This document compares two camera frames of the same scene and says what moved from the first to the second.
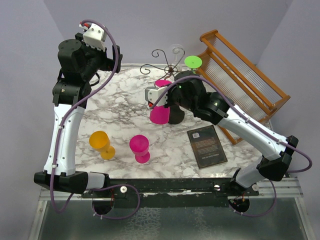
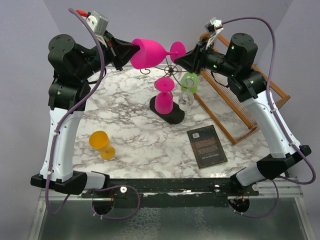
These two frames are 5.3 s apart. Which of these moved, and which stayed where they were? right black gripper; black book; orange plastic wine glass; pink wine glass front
Moved: pink wine glass front; right black gripper
Stayed: black book; orange plastic wine glass
